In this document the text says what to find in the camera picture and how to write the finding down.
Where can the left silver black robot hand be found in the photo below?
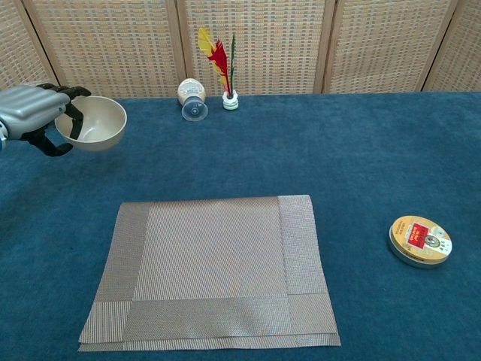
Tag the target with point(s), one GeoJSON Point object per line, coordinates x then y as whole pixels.
{"type": "Point", "coordinates": [30, 107]}

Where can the white ceramic bowl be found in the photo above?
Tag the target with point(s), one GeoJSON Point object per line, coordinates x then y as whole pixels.
{"type": "Point", "coordinates": [101, 120]}

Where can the beige woven placemat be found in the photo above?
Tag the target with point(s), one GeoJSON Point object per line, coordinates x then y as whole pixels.
{"type": "Point", "coordinates": [210, 263]}

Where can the woven wooden folding screen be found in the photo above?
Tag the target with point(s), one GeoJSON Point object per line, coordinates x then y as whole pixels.
{"type": "Point", "coordinates": [112, 45]}

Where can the mayonnaise squeeze bottle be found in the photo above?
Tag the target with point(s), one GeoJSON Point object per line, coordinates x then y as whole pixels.
{"type": "Point", "coordinates": [192, 97]}

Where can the small flower vase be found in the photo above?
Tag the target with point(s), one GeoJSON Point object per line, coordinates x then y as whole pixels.
{"type": "Point", "coordinates": [221, 60]}

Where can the blue felt table cover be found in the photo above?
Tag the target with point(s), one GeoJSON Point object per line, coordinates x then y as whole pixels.
{"type": "Point", "coordinates": [338, 150]}

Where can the round yellow tin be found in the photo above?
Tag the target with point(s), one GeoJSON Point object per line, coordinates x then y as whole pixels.
{"type": "Point", "coordinates": [421, 242]}

